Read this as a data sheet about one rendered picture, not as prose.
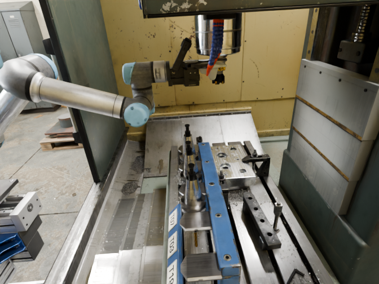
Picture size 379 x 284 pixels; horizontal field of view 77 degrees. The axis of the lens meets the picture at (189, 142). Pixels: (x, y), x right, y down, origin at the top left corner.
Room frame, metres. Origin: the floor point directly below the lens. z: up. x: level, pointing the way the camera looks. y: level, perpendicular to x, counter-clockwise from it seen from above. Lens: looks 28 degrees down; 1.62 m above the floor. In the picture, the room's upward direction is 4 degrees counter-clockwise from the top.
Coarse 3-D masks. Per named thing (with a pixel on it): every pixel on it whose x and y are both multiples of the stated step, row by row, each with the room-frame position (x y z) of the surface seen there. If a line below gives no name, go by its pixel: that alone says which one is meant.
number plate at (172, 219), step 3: (174, 210) 0.70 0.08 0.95; (174, 213) 0.68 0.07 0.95; (171, 216) 0.68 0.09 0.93; (174, 216) 0.67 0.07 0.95; (171, 219) 0.67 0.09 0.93; (174, 219) 0.65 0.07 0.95; (171, 222) 0.65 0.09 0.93; (174, 222) 0.64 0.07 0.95; (171, 225) 0.64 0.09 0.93; (174, 225) 0.62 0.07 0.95; (171, 228) 0.62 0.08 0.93
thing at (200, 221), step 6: (186, 216) 0.40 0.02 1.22; (192, 216) 0.40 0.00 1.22; (198, 216) 0.40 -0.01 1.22; (204, 216) 0.40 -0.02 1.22; (180, 222) 0.38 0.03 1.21; (186, 222) 0.38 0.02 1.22; (192, 222) 0.38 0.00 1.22; (198, 222) 0.38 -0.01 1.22; (204, 222) 0.38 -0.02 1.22; (210, 222) 0.38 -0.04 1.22; (186, 228) 0.36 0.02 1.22; (192, 228) 0.36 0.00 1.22; (198, 228) 0.36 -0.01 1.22; (204, 228) 0.36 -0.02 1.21; (210, 228) 0.36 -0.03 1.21
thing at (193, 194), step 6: (186, 180) 0.44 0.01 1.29; (192, 180) 0.43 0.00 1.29; (198, 180) 0.44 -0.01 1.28; (186, 186) 0.44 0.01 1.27; (192, 186) 0.43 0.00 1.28; (198, 186) 0.43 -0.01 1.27; (186, 192) 0.43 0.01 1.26; (192, 192) 0.43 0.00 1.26; (198, 192) 0.43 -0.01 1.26; (186, 198) 0.43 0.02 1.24; (192, 198) 0.42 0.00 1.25; (198, 198) 0.43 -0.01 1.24; (186, 204) 0.43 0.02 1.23; (192, 204) 0.42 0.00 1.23; (198, 204) 0.42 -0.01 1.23
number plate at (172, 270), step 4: (176, 260) 0.48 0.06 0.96; (172, 264) 0.47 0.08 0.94; (176, 264) 0.46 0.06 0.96; (168, 268) 0.47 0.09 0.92; (172, 268) 0.46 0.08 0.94; (176, 268) 0.45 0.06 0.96; (168, 272) 0.46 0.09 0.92; (172, 272) 0.45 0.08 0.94; (176, 272) 0.44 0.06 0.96; (168, 276) 0.45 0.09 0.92; (172, 276) 0.44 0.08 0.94; (176, 276) 0.42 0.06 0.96; (168, 280) 0.43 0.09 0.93; (172, 280) 0.42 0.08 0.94; (176, 280) 0.41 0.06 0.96
